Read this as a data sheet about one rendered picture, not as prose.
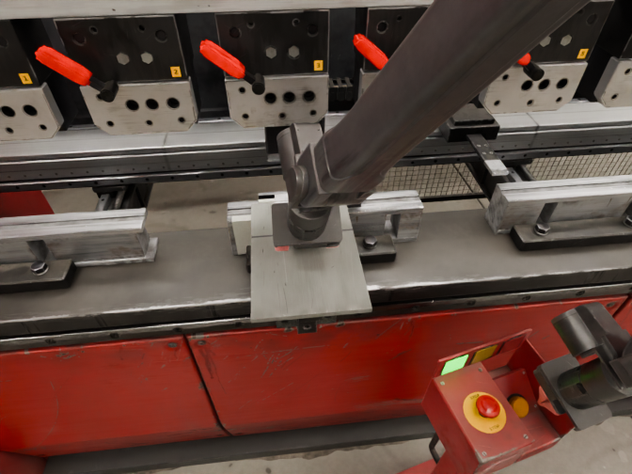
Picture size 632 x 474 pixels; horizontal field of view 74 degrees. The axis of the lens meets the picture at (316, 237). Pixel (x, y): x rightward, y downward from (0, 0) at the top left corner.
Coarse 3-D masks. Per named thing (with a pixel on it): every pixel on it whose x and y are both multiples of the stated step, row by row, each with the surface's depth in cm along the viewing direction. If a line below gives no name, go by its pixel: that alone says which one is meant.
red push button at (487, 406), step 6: (480, 396) 73; (486, 396) 72; (480, 402) 72; (486, 402) 71; (492, 402) 72; (480, 408) 71; (486, 408) 71; (492, 408) 71; (498, 408) 71; (480, 414) 73; (486, 414) 70; (492, 414) 70; (498, 414) 71
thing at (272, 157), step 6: (324, 120) 70; (276, 126) 69; (282, 126) 70; (288, 126) 70; (270, 132) 70; (276, 132) 70; (270, 138) 71; (270, 144) 72; (276, 144) 72; (270, 150) 73; (276, 150) 73; (270, 156) 74; (276, 156) 75
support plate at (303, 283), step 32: (256, 224) 75; (256, 256) 70; (288, 256) 70; (320, 256) 70; (352, 256) 70; (256, 288) 65; (288, 288) 65; (320, 288) 65; (352, 288) 65; (256, 320) 61
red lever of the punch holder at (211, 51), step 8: (208, 40) 54; (200, 48) 53; (208, 48) 53; (216, 48) 54; (208, 56) 54; (216, 56) 54; (224, 56) 54; (232, 56) 56; (216, 64) 55; (224, 64) 55; (232, 64) 55; (240, 64) 56; (232, 72) 55; (240, 72) 56; (248, 72) 57; (248, 80) 57; (256, 80) 57; (256, 88) 57; (264, 88) 57
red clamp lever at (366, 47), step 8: (360, 40) 54; (368, 40) 55; (360, 48) 55; (368, 48) 55; (376, 48) 56; (368, 56) 56; (376, 56) 56; (384, 56) 56; (376, 64) 57; (384, 64) 57
